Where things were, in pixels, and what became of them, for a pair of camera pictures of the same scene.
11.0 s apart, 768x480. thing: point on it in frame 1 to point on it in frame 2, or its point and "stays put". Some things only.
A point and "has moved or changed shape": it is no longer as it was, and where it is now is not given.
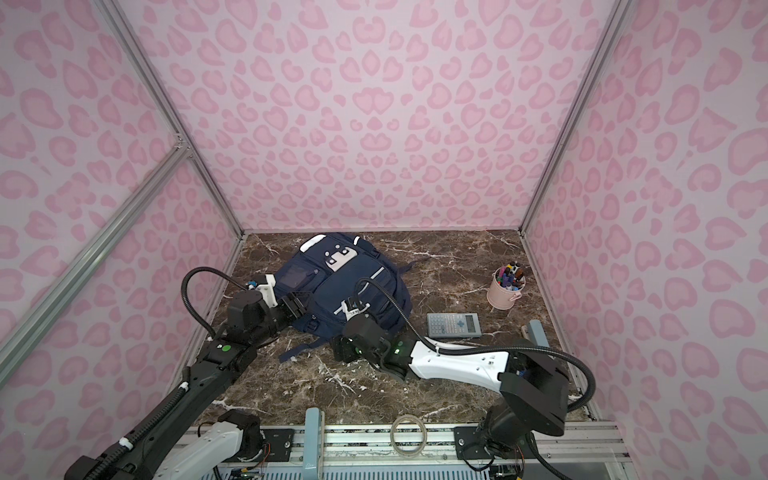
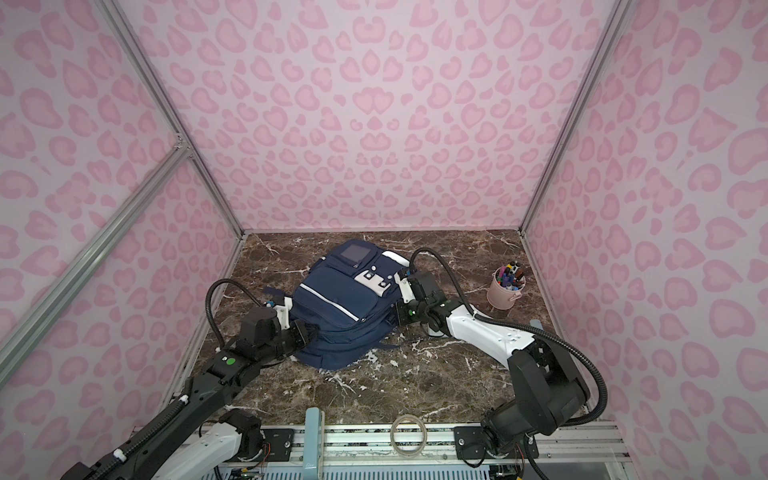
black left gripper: (298, 309) to (301, 336)
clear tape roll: (424, 432) stays put
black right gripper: (342, 343) to (402, 312)
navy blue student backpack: (338, 276) has moved or changed shape
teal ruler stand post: (314, 444) stays put
